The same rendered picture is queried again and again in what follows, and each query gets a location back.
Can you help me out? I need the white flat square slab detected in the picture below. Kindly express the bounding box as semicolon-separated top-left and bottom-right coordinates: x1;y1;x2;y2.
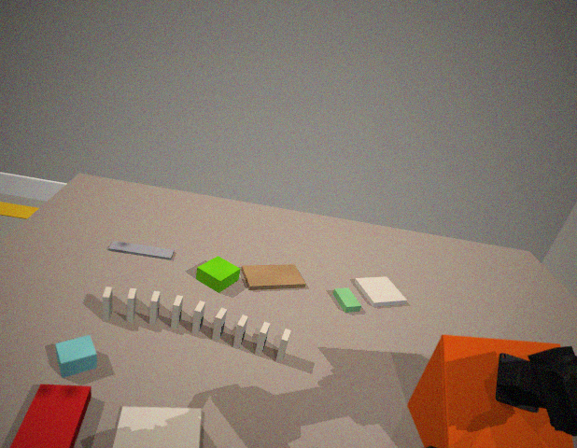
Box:
113;406;201;448

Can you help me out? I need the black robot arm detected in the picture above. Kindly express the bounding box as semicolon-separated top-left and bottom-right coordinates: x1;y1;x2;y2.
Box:
496;346;577;436

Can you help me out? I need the teal rectangular block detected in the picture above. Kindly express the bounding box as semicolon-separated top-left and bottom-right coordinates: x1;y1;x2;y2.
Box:
55;335;97;378

